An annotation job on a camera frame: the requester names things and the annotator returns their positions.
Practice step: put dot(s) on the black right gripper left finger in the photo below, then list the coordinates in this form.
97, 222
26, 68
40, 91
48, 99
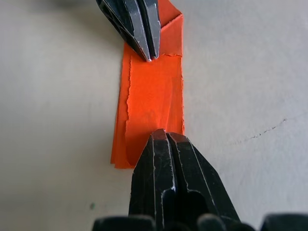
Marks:
154, 173

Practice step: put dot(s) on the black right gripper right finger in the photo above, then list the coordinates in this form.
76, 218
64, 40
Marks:
197, 173

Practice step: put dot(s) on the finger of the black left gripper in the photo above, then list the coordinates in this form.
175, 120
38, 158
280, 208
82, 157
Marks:
154, 29
130, 26

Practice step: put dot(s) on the orange paper sheet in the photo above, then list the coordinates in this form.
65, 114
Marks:
154, 96

